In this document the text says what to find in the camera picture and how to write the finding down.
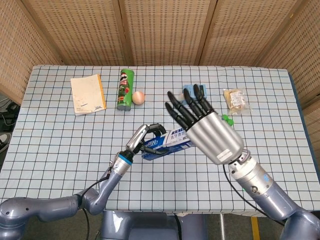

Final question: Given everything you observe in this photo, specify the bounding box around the clear packet of snacks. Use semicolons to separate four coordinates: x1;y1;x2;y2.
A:
222;87;253;116

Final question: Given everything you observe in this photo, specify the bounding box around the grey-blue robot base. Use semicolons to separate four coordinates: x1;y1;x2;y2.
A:
99;210;207;240

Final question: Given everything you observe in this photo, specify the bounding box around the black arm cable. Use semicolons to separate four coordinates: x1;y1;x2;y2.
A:
222;164;287;221
81;166;113;240

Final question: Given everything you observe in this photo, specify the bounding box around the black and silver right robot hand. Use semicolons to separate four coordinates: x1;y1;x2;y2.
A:
164;84;245;166

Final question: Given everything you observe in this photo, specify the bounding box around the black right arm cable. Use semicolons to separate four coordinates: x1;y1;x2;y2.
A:
222;164;287;221

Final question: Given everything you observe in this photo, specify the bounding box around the cream book with yellow spine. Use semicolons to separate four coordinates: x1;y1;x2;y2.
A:
70;73;107;117

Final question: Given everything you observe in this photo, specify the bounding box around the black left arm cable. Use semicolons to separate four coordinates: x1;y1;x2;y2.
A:
81;166;113;240

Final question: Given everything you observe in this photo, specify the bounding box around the egg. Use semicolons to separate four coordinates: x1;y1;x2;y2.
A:
131;91;146;105

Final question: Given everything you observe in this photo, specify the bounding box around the yellow floor tape strip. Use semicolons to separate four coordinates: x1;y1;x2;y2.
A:
250;216;261;240

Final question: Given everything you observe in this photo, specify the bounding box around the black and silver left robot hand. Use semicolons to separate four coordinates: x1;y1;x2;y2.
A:
125;123;171;156

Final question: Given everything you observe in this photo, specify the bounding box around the blue white toothpaste box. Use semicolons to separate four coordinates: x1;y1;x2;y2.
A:
141;128;196;161

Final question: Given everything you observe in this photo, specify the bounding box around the green chips can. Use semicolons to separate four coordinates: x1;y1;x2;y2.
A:
116;68;136;112

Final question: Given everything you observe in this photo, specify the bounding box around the woven rattan screen panel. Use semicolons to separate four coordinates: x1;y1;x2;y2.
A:
112;0;218;67
21;0;134;66
197;0;310;67
257;0;320;108
0;0;63;106

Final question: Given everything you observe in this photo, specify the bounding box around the black cable on base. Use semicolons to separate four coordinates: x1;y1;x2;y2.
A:
173;213;183;240

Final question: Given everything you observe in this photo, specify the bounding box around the green toy building block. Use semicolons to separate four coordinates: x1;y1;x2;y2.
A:
221;114;235;127

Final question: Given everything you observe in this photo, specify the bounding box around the light blue cardboard box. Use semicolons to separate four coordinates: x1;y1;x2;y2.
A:
179;84;208;106

